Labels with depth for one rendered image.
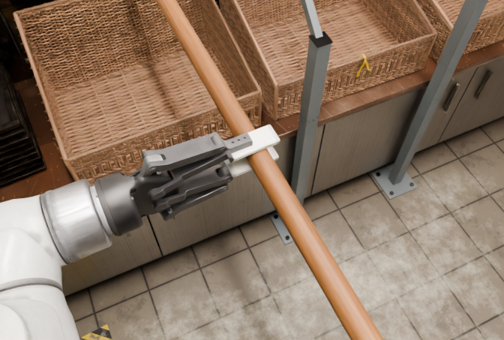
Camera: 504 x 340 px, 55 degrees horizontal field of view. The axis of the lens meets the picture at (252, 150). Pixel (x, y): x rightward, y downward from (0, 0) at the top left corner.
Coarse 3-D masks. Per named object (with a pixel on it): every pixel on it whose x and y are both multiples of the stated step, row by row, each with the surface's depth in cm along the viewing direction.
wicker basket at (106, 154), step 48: (96, 0) 141; (144, 0) 147; (48, 48) 143; (144, 48) 156; (240, 48) 138; (48, 96) 132; (96, 96) 150; (144, 96) 150; (192, 96) 151; (240, 96) 150; (96, 144) 140; (144, 144) 128
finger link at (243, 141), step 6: (216, 138) 59; (234, 138) 61; (240, 138) 61; (246, 138) 61; (216, 144) 58; (228, 144) 60; (234, 144) 60; (240, 144) 60; (246, 144) 61; (252, 144) 62; (234, 150) 61
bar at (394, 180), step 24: (312, 0) 112; (480, 0) 125; (312, 24) 112; (456, 24) 135; (312, 48) 114; (456, 48) 138; (312, 72) 119; (312, 96) 125; (432, 96) 156; (312, 120) 134; (312, 144) 145; (408, 144) 178; (384, 168) 204; (384, 192) 198; (288, 240) 185
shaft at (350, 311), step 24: (168, 0) 80; (192, 48) 73; (216, 72) 70; (216, 96) 68; (240, 120) 65; (264, 168) 61; (288, 192) 59; (288, 216) 57; (312, 240) 55; (312, 264) 54; (336, 264) 54; (336, 288) 52; (336, 312) 51; (360, 312) 50; (360, 336) 49
